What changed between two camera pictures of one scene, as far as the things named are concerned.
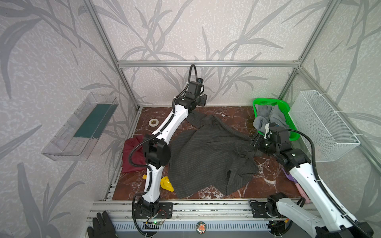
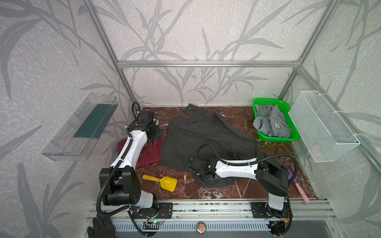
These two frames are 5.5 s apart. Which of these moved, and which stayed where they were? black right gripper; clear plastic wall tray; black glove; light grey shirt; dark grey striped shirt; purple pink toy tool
Moved: black right gripper; dark grey striped shirt
Stayed: light grey shirt; clear plastic wall tray; purple pink toy tool; black glove
